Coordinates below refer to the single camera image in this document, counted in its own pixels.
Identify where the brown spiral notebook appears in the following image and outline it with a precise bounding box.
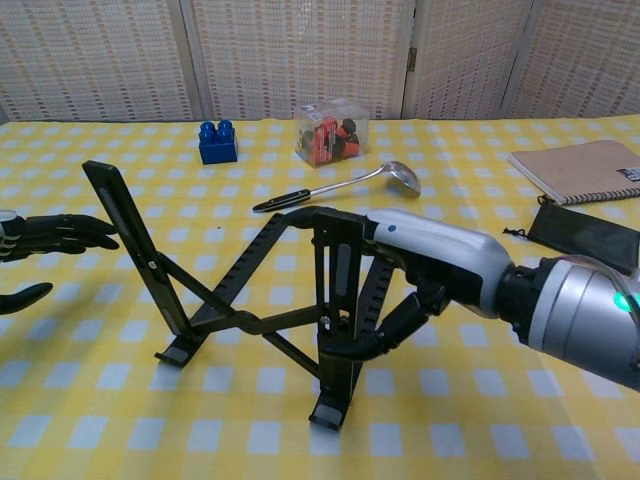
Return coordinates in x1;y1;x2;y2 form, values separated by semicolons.
504;139;640;206

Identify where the black folding laptop stand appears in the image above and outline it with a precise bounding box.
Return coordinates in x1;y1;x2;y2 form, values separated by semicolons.
81;159;401;430

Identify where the black drawstring pouch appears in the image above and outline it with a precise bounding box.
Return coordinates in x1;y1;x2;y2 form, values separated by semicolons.
502;194;640;277

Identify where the blue building block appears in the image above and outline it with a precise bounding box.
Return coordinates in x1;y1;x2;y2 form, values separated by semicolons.
198;119;239;165

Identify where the white woven screen panel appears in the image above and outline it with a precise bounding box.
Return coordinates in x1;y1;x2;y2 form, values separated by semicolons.
0;0;204;123
402;0;534;120
499;0;640;120
179;0;419;121

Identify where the clear plastic box with pieces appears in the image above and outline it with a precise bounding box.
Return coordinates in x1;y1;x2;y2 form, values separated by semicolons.
293;99;371;169

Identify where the metal ladle with black handle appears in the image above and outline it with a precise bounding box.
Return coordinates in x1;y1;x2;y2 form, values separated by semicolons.
252;160;422;214

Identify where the yellow checkered tablecloth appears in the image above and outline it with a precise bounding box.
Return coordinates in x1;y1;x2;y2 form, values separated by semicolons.
0;115;640;480

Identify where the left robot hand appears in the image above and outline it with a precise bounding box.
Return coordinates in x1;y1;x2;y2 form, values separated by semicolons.
0;209;121;316

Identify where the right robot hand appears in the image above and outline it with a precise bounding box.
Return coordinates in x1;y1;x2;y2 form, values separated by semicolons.
277;205;514;361

